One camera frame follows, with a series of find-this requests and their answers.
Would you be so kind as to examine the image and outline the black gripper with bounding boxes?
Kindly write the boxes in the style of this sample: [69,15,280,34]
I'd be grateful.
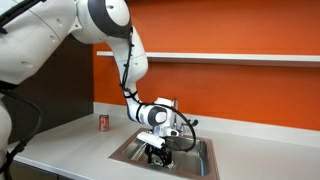
[145,141,174,169]

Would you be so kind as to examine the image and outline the green white snack packet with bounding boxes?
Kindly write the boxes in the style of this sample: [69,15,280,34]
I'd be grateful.
[152,161,176,170]

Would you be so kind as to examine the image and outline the stainless steel sink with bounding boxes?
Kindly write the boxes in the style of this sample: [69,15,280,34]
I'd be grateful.
[108,127,220,180]

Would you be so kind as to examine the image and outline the chrome sink faucet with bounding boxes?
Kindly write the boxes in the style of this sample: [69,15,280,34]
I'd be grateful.
[171,97,190,137]

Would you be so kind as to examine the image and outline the red soda can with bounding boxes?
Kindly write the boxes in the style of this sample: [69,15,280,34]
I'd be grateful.
[99,114,111,133]

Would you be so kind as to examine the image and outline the dark brown base cabinet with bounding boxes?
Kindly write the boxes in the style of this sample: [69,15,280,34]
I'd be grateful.
[9,159,76,180]

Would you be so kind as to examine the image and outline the dark brown tall cabinet panel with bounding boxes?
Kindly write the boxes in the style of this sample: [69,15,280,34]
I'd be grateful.
[0,34,95,145]

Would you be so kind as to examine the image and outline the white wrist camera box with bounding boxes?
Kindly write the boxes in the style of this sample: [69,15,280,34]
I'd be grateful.
[136,130,166,150]

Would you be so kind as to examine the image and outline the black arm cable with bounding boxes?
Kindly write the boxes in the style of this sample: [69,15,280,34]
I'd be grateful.
[119,27,200,154]

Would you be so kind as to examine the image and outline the white wall shelf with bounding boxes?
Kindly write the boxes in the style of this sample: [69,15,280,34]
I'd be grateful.
[96,50,320,69]

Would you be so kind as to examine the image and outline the thick black base cable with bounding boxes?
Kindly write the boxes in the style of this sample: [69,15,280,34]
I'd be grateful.
[0,87,45,180]

